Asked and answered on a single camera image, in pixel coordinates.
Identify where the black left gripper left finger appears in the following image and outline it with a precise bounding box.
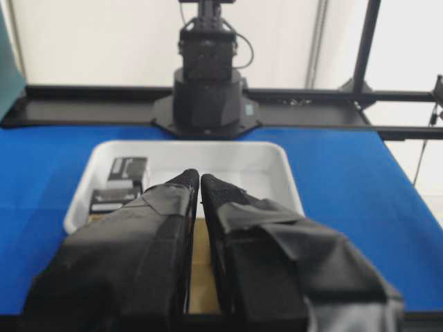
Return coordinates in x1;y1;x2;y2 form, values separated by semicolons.
22;169;199;331

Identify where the teal board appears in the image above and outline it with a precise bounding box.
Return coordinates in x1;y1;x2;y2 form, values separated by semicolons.
0;10;26;120

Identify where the white plastic tray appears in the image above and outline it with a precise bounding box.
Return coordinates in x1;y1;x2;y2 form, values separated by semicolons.
63;140;304;234

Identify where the black aluminium frame rail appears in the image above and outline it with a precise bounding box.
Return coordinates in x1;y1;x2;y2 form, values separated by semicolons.
1;86;442;140

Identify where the black vertical frame post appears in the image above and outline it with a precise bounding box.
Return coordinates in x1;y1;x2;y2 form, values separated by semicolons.
341;0;381;93

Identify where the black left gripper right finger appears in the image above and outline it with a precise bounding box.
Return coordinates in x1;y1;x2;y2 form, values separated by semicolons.
201;174;404;331

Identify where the black box in tray rear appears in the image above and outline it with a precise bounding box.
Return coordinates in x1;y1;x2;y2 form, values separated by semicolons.
107;157;148;181

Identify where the black box in tray front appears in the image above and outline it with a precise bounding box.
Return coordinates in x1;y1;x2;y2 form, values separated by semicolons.
89;187;141;214

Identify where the black box in tray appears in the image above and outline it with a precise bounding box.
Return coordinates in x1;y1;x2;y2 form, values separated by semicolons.
89;187;141;214
107;157;148;181

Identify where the blue table mat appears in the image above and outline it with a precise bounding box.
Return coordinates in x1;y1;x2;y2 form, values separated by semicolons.
1;127;442;315

